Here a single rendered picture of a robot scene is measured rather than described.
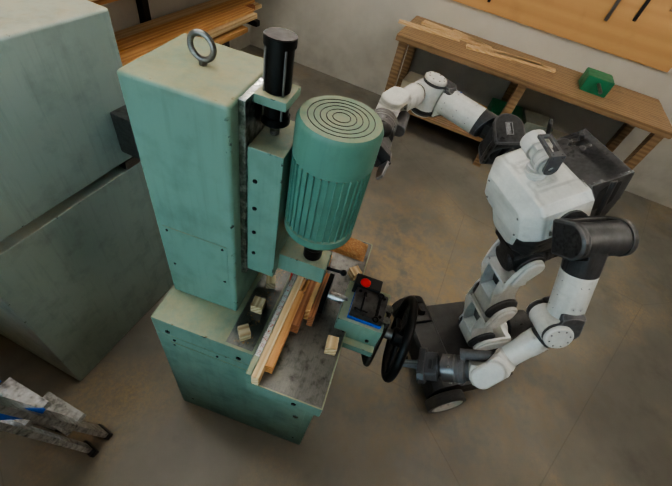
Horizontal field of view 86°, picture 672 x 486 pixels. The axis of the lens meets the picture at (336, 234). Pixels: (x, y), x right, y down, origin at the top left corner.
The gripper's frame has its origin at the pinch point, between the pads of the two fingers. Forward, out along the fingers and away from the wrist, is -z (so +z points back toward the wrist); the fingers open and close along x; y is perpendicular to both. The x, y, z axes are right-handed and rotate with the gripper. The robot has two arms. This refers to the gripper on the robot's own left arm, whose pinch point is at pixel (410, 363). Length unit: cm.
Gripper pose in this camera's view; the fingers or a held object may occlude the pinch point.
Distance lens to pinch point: 135.1
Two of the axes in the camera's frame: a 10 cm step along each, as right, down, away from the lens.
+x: 2.8, -6.8, 6.8
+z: 9.1, -0.4, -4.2
